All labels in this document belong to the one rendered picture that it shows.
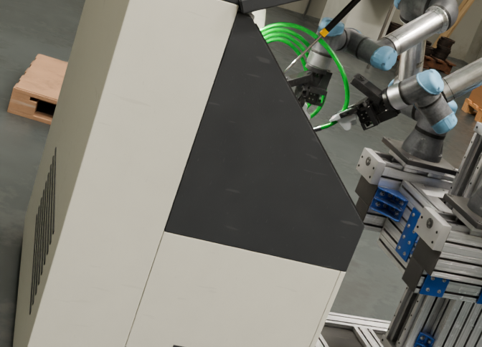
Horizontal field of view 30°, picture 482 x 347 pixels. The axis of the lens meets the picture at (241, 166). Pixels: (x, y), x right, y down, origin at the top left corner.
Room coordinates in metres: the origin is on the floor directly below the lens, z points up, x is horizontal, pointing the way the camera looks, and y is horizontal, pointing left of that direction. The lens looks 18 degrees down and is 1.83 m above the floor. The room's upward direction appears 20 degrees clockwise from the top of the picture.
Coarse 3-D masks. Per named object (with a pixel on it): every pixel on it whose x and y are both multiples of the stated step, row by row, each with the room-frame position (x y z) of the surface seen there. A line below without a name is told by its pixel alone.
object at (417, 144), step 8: (416, 128) 3.24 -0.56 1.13; (408, 136) 3.26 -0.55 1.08; (416, 136) 3.22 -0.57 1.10; (424, 136) 3.21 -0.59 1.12; (432, 136) 3.20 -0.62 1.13; (440, 136) 3.21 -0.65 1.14; (408, 144) 3.22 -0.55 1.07; (416, 144) 3.20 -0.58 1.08; (424, 144) 3.20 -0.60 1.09; (432, 144) 3.20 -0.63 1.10; (440, 144) 3.22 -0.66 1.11; (408, 152) 3.21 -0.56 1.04; (416, 152) 3.19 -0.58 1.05; (424, 152) 3.19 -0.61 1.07; (432, 152) 3.19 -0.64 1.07; (440, 152) 3.25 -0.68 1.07; (432, 160) 3.19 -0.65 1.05
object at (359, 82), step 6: (354, 78) 2.64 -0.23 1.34; (360, 78) 2.65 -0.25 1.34; (354, 84) 2.64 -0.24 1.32; (360, 84) 2.63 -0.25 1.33; (366, 84) 2.64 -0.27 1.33; (372, 84) 2.66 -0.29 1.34; (360, 90) 2.63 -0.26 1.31; (366, 90) 2.63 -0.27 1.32; (372, 90) 2.63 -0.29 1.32; (378, 90) 2.64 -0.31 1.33; (372, 96) 2.62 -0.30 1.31; (378, 96) 2.62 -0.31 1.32; (378, 102) 2.62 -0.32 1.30
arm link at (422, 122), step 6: (450, 102) 3.24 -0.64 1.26; (414, 108) 3.25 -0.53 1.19; (456, 108) 3.24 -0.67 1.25; (414, 114) 3.26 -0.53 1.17; (420, 114) 3.24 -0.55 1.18; (420, 120) 3.24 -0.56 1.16; (426, 120) 3.22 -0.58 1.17; (420, 126) 3.23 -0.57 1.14; (426, 126) 3.21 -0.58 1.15; (432, 132) 3.20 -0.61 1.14
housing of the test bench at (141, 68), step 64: (128, 0) 2.28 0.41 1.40; (192, 0) 2.32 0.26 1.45; (128, 64) 2.29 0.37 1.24; (192, 64) 2.34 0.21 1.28; (64, 128) 3.00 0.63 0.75; (128, 128) 2.31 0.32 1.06; (192, 128) 2.36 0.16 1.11; (64, 192) 2.46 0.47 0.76; (128, 192) 2.32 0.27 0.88; (64, 256) 2.29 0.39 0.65; (128, 256) 2.34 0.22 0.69; (64, 320) 2.30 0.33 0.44; (128, 320) 2.36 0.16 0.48
